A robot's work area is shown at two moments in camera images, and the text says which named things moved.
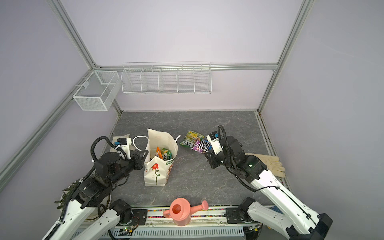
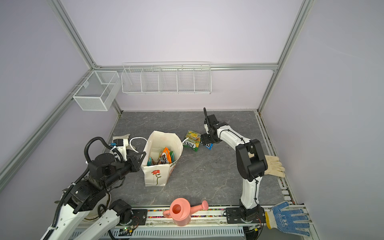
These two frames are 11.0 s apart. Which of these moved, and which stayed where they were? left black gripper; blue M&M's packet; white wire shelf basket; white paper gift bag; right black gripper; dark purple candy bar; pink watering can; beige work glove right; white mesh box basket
Moved: right black gripper; white paper gift bag; dark purple candy bar
Stayed: white wire shelf basket; left black gripper; beige work glove right; white mesh box basket; blue M&M's packet; pink watering can
